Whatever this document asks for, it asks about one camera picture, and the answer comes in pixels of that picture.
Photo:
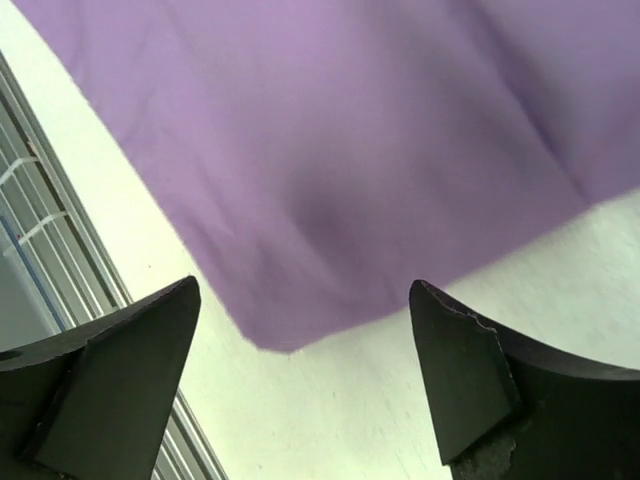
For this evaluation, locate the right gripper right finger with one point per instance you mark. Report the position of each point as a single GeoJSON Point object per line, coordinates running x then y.
{"type": "Point", "coordinates": [506, 406]}

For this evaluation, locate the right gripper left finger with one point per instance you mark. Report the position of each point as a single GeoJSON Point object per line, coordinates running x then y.
{"type": "Point", "coordinates": [93, 402]}

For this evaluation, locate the aluminium rail frame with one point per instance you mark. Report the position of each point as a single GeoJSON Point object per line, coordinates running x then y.
{"type": "Point", "coordinates": [52, 260]}

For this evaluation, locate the purple trousers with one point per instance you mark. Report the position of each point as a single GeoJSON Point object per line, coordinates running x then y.
{"type": "Point", "coordinates": [317, 157]}

